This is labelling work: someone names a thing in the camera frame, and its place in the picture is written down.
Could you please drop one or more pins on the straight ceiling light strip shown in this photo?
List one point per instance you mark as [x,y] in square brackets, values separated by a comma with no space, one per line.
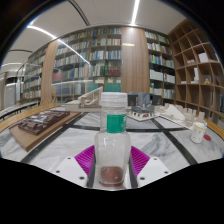
[135,11]

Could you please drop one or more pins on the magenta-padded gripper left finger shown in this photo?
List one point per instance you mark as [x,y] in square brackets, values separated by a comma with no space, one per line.
[68,168]

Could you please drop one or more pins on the white ramp architectural model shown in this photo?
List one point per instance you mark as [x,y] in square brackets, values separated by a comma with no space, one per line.
[86,100]

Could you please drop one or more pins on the brown model on wooden board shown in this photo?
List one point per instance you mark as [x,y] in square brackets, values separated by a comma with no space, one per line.
[40,123]

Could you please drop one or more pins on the dark bookshelf wall with books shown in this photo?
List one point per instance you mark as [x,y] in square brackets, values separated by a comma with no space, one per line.
[93,63]

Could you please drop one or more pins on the clear bottle with green label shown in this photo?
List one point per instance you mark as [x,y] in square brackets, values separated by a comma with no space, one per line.
[112,146]

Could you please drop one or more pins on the wooden cubby shelf unit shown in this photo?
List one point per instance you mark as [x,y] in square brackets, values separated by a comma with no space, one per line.
[196,76]

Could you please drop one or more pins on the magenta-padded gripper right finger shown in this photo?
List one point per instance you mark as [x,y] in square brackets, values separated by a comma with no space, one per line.
[151,168]

